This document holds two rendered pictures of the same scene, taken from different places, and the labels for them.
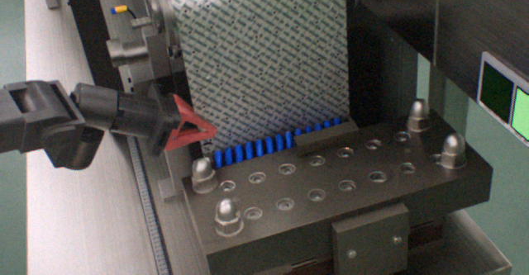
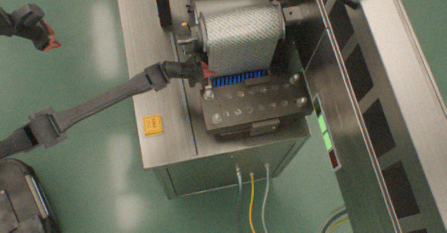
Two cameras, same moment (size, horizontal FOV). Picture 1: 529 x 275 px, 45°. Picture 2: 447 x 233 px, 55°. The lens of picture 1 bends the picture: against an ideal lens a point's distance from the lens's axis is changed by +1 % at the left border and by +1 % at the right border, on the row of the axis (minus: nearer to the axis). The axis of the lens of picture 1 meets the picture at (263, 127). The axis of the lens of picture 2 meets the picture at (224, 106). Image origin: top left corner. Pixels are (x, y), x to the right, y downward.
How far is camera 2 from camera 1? 0.91 m
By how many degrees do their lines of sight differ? 34
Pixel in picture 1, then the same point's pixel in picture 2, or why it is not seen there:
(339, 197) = (257, 112)
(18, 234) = not seen: outside the picture
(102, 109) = (175, 74)
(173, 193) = not seen: hidden behind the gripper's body
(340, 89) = (267, 62)
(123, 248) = (171, 100)
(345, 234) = (255, 127)
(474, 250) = (300, 126)
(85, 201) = not seen: hidden behind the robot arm
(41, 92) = (155, 73)
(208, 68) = (217, 59)
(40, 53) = not seen: outside the picture
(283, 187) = (237, 103)
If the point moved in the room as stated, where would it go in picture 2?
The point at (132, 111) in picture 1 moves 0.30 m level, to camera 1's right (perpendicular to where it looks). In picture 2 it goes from (186, 73) to (273, 76)
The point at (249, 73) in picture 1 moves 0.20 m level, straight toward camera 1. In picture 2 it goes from (233, 60) to (233, 114)
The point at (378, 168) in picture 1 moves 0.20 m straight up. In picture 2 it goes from (273, 100) to (283, 78)
